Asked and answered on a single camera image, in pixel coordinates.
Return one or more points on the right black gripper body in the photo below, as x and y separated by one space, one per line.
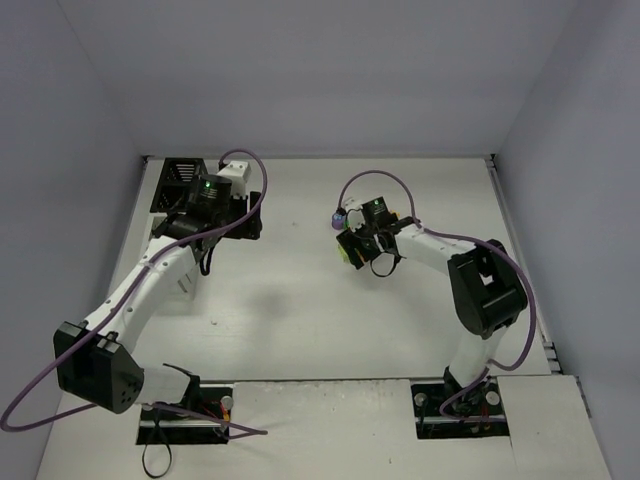
357 248

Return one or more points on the lime green lego brick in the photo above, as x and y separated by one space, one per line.
342 255

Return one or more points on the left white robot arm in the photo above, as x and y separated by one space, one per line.
96 356

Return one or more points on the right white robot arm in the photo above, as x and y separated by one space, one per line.
488 295

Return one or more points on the purple round paw lego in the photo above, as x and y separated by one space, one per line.
339 220

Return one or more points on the white slotted container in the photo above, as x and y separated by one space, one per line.
184 288

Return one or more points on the black slotted container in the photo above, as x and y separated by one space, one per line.
173 187

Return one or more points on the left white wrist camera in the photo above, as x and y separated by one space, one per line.
238 172

